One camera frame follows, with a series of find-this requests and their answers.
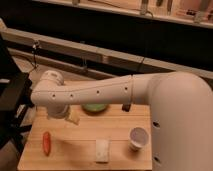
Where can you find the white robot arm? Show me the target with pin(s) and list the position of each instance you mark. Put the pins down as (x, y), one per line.
(181, 109)

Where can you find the black rectangular block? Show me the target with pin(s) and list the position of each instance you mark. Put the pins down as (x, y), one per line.
(126, 107)

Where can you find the white sponge block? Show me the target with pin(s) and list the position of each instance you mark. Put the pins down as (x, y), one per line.
(102, 151)

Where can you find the orange red pepper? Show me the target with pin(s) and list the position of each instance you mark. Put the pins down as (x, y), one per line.
(46, 143)

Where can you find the green bowl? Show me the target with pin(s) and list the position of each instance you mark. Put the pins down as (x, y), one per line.
(94, 108)

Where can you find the black chair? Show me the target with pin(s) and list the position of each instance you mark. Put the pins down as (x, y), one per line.
(15, 92)

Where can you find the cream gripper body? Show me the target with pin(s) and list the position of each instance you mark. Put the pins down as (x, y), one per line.
(72, 116)

